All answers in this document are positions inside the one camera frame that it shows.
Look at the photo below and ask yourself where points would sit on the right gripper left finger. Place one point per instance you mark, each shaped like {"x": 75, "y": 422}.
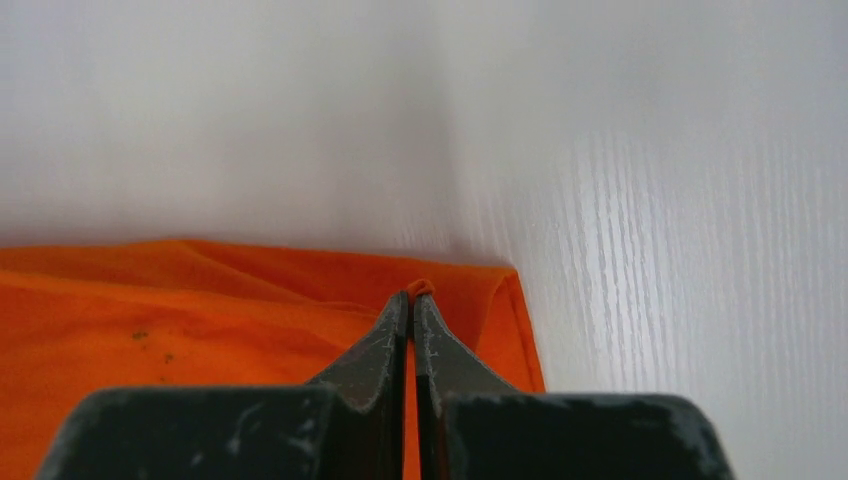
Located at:
{"x": 344, "y": 423}

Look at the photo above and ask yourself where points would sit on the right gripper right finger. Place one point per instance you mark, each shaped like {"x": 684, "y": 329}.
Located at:
{"x": 475, "y": 425}

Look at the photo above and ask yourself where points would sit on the orange t shirt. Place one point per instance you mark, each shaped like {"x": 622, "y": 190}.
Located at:
{"x": 75, "y": 319}

